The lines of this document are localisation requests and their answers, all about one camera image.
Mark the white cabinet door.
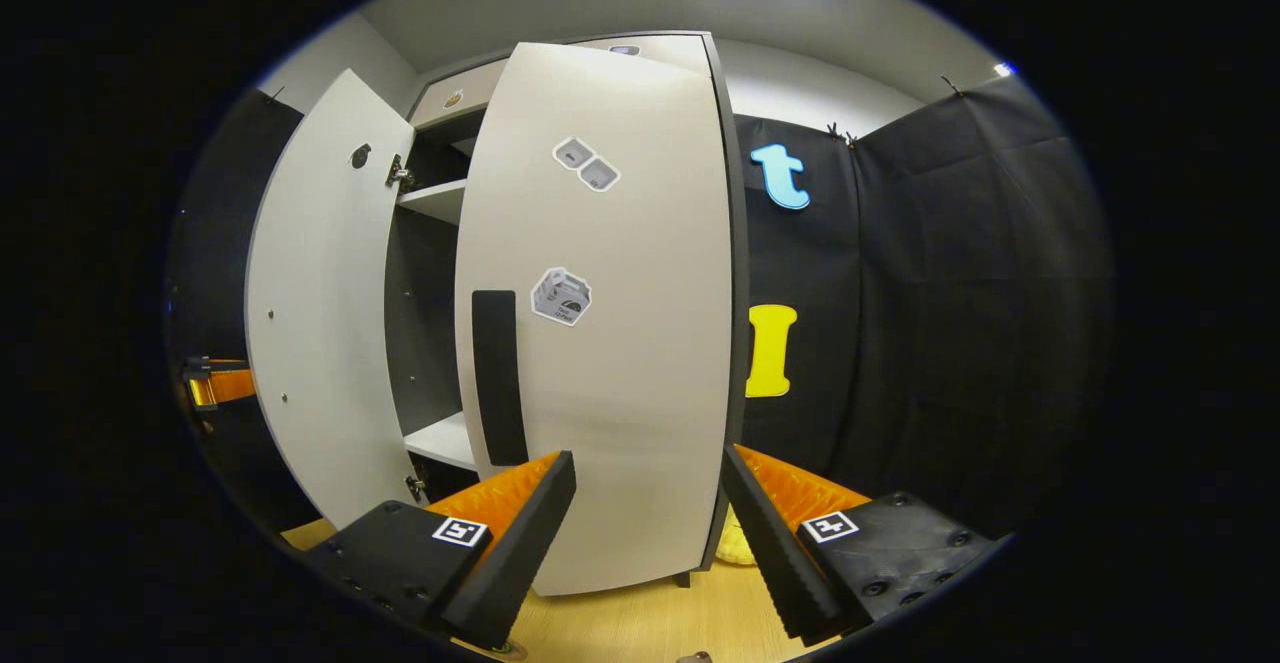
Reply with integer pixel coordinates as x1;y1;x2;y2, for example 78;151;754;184
455;31;749;597
245;68;416;531

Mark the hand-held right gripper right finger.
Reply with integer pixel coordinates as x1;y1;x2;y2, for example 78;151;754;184
720;443;1001;647

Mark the black backdrop cloth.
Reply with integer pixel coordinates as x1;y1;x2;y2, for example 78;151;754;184
165;88;306;534
735;73;1116;544

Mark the white and grey cabinet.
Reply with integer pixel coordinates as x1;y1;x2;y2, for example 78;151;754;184
383;31;751;589

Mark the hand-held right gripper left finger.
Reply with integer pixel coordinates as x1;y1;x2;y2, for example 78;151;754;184
305;450;578;651

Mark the white cabinet shelf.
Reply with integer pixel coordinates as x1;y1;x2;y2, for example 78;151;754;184
404;412;481;472
396;179;469;227

